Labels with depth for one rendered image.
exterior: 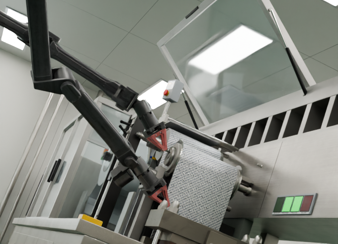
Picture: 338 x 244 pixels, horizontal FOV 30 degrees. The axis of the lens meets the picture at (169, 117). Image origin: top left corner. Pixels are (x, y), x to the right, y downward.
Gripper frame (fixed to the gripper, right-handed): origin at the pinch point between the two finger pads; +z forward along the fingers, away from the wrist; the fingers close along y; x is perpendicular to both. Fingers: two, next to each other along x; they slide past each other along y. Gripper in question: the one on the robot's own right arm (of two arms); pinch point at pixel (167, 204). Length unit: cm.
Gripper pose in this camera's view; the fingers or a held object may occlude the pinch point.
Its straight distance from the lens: 226.9
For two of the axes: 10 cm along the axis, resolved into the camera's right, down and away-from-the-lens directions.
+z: 5.9, 8.0, 0.7
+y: 3.1, -1.4, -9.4
